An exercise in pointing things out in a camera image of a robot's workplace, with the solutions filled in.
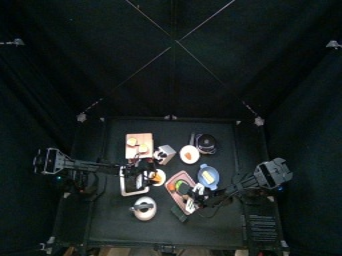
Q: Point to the green toy vegetable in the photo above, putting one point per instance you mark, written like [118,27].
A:
[178,184]

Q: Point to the toy fried egg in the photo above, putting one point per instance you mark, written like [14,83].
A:
[160,177]

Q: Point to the yellow toy butter block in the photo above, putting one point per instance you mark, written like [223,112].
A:
[208,177]

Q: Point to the light wooden cutting board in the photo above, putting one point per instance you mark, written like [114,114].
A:
[138,154]

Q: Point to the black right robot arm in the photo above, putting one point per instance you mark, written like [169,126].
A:
[263,176]

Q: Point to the pink rectangular tray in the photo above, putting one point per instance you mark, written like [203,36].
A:
[173,194]

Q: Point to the white printed label sticker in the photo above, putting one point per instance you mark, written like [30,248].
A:
[263,228]

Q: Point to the yellow toy bread slice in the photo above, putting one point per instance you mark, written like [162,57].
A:
[132,142]
[144,148]

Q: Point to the grey toy toaster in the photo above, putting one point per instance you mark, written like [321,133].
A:
[165,154]

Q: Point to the black toy frying pan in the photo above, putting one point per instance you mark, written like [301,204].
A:
[207,143]

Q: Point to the round white plate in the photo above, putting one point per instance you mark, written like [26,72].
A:
[193,150]

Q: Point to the black rectangular block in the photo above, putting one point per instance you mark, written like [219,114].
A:
[180,213]

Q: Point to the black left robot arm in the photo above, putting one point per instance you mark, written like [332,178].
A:
[85,164]

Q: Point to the small orange toy vegetable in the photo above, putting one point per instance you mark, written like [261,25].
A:
[172,187]

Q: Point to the orange toy food piece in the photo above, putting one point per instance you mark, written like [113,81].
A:
[189,155]

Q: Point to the white rectangular tray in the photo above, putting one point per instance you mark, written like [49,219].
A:
[122,186]

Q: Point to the silver frame corner clamp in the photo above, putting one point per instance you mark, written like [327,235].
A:
[82,117]
[17,42]
[170,117]
[333,44]
[260,121]

